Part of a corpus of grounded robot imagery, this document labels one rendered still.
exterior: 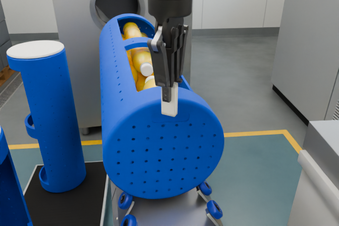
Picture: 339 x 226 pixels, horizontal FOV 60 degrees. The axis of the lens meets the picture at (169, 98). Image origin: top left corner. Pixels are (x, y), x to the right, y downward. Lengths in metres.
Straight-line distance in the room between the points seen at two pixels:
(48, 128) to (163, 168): 1.12
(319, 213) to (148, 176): 0.47
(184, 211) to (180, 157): 0.15
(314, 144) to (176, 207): 0.40
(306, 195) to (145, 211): 0.46
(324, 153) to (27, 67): 1.32
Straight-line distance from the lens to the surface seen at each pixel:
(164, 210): 0.79
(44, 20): 5.62
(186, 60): 1.72
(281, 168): 2.47
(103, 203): 1.91
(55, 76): 1.63
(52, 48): 1.67
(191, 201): 0.81
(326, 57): 2.71
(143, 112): 0.61
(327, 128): 0.89
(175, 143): 0.67
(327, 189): 0.84
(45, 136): 1.78
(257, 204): 2.14
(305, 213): 0.98
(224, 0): 5.52
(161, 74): 0.52
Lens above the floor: 1.52
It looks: 28 degrees down
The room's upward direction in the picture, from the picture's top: straight up
